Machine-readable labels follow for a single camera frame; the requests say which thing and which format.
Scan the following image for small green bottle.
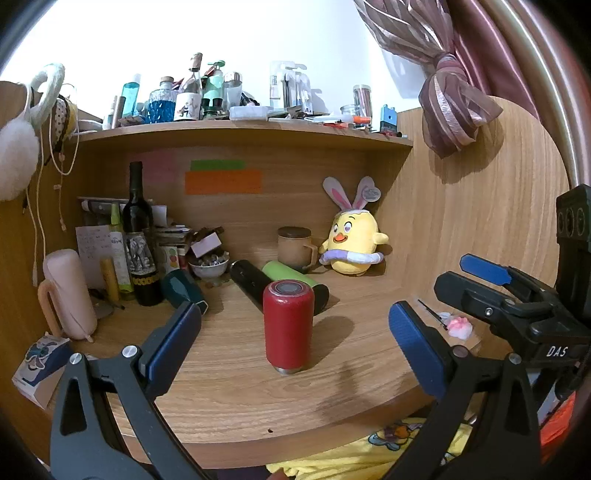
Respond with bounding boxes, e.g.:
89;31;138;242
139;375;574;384
109;203;136;302

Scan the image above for teal cup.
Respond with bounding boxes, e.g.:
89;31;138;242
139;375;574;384
160;268;210;317

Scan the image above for green sticky note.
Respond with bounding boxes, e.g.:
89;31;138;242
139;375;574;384
190;159;247;171

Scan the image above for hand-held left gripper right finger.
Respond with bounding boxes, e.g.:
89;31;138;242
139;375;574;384
385;301;542;480

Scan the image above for pink bottle with handle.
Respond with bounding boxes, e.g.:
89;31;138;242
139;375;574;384
37;249;99;343

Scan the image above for mint green bottle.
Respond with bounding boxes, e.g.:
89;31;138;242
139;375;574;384
203;60;227;112

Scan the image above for red cup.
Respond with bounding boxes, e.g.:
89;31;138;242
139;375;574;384
263;280;315;376

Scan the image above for yellow printed blanket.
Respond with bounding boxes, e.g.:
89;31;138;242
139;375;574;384
276;417;472;480

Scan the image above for cartoon print box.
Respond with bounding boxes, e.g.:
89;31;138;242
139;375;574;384
11;335;73;411

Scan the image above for orange cloth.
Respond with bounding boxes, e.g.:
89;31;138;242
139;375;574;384
539;396;579;463

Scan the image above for yellow chick plush toy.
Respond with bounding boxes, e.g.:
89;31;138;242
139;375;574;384
318;175;390;277

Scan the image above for white round container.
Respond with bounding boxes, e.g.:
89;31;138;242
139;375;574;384
229;106;274;122

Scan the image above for green cup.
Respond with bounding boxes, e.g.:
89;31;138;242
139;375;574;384
262;261;330;317

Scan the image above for dark wine bottle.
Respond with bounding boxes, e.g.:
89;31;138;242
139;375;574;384
121;161;165;307

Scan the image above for blue glass bottle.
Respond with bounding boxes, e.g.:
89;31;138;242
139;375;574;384
147;76;177;124

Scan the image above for white cable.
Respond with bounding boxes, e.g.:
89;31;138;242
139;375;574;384
22;90;80;288

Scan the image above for small pink toy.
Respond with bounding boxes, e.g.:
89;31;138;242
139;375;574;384
449;316;473;340

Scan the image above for pink sticky note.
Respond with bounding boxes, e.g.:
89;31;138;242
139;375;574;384
133;152;177;184

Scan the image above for white bowl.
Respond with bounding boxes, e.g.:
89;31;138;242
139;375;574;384
188;251;230;280

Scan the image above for black pen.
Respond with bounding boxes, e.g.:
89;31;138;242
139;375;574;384
417;299;449;330

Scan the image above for wooden shelf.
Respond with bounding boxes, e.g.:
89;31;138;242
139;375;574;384
65;116;414;149

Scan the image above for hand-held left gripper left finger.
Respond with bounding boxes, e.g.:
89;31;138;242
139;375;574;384
48;301;218;480

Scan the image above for black cup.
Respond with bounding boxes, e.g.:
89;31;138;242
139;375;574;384
230;259;274;311

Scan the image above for brown mug with lid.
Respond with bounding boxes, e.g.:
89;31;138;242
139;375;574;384
277;226;320;273

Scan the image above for golden metal pole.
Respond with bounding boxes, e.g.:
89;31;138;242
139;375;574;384
482;0;591;186

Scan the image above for clear corked bottle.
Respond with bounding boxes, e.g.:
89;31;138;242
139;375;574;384
175;52;204;122

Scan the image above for dotted headband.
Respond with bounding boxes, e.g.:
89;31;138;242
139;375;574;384
52;96;80;140

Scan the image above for white packaged item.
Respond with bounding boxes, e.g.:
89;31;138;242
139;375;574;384
270;60;315;114

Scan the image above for small white card box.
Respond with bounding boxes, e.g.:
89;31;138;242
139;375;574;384
189;230;222;258

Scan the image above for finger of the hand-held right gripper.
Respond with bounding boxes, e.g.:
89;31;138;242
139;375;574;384
433;271;532;334
460;253;559;303

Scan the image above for teal liquid bottle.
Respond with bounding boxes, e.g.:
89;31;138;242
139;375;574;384
122;74;142;119

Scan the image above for white notepad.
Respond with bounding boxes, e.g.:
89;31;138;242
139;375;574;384
75;223;114;289

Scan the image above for orange sticky note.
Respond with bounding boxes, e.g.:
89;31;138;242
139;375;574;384
185;169;263;195

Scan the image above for white fluffy earmuffs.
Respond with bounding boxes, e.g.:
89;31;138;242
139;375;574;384
0;62;68;202

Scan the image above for pink striped curtain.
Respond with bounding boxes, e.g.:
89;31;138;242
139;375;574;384
353;0;546;160

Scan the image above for stack of books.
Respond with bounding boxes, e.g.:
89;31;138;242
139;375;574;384
154;223;195;269

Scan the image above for yellow tube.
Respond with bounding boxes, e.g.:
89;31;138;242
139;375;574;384
100;257;122;304

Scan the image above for clear tube container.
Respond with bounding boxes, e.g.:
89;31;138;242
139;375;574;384
353;84;373;119

